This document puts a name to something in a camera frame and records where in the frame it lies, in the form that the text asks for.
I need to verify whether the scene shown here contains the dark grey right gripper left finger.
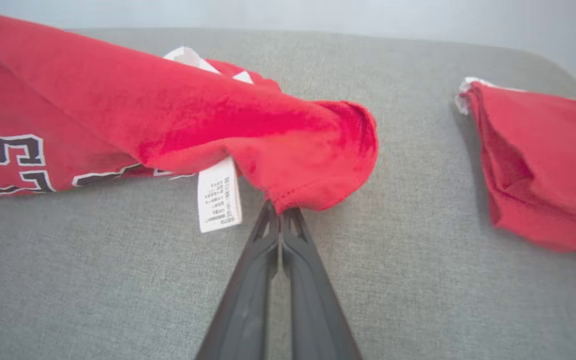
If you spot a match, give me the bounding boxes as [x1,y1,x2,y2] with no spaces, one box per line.
[195,200,281,360]

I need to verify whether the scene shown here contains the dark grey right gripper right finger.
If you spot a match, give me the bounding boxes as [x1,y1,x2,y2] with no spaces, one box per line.
[280,207,364,360]

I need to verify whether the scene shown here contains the red jersey with black letters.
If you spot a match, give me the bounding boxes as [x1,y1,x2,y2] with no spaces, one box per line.
[0,7,380,234]

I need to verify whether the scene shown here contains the red shorts with white stripe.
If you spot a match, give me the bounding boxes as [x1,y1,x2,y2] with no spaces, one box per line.
[455,76,576,263]

